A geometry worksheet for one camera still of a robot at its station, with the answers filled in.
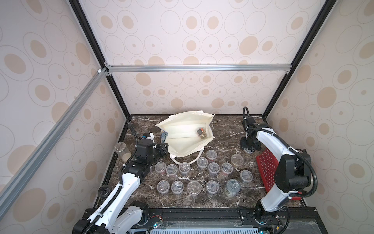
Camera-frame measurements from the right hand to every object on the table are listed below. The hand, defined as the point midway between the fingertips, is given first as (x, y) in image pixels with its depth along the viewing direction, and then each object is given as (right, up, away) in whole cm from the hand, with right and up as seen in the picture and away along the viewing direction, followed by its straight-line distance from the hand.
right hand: (254, 148), depth 89 cm
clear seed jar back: (-51, -12, -5) cm, 52 cm away
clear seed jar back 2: (-43, -11, -4) cm, 45 cm away
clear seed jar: (-54, -19, -11) cm, 59 cm away
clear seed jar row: (-26, -5, +1) cm, 27 cm away
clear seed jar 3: (-37, -20, -11) cm, 44 cm away
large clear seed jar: (-18, -19, -13) cm, 29 cm away
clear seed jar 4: (-28, -19, -11) cm, 35 cm away
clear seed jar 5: (-57, -11, -4) cm, 58 cm away
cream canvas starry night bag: (-42, +10, +16) cm, 45 cm away
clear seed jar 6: (-18, -11, -4) cm, 22 cm away
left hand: (-49, +4, -11) cm, 51 cm away
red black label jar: (-32, +10, +13) cm, 36 cm away
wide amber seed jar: (-11, -7, -1) cm, 13 cm away
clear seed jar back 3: (-26, -12, -4) cm, 29 cm away
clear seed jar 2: (-47, -19, -11) cm, 52 cm away
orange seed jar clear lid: (-32, -9, -2) cm, 34 cm away
